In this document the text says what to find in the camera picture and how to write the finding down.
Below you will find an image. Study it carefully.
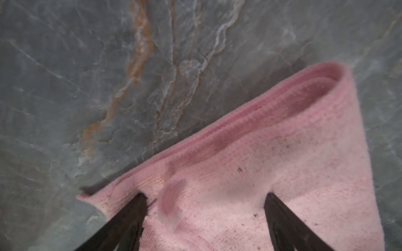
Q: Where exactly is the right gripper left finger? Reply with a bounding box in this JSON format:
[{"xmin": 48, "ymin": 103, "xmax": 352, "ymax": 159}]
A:
[{"xmin": 75, "ymin": 193, "xmax": 147, "ymax": 251}]

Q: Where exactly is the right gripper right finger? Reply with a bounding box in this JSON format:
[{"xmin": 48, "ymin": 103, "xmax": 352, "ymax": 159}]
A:
[{"xmin": 264, "ymin": 192, "xmax": 334, "ymax": 251}]

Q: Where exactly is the pink cleaning cloth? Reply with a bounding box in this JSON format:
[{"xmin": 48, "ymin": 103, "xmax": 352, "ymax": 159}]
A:
[{"xmin": 79, "ymin": 62, "xmax": 385, "ymax": 251}]

